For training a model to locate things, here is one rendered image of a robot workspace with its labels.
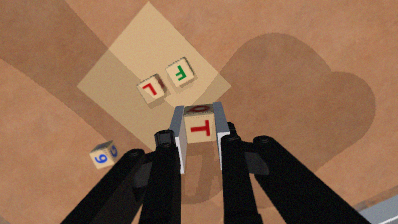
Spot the tan square mat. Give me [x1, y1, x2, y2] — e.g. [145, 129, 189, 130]
[77, 1, 231, 151]

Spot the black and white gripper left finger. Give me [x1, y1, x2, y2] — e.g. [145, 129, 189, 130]
[60, 105, 187, 224]

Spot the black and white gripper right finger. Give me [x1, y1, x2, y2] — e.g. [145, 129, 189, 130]
[212, 102, 371, 224]

